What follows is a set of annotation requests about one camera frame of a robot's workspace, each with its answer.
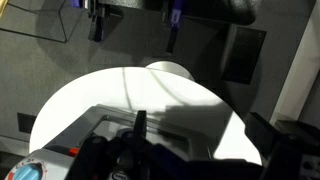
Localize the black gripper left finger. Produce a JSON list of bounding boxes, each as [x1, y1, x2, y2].
[[68, 133, 113, 180]]

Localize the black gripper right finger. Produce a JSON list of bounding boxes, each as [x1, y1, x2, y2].
[[246, 111, 320, 180]]

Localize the grey toy kitchen stove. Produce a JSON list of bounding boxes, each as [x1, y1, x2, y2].
[[6, 103, 218, 180]]

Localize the blue stove knob red dial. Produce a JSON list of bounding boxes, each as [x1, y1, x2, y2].
[[13, 163, 44, 180]]

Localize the black floor outlet plate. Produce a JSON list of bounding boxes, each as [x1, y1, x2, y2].
[[16, 112, 38, 134], [220, 25, 268, 85]]

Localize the black leg with purple clamp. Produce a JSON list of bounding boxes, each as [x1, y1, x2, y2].
[[87, 0, 106, 43], [165, 0, 185, 55]]

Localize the black equipment stand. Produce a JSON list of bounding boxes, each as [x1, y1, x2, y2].
[[99, 0, 259, 27]]

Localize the wooden chair with wire legs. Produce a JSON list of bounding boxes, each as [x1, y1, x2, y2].
[[0, 0, 85, 44]]

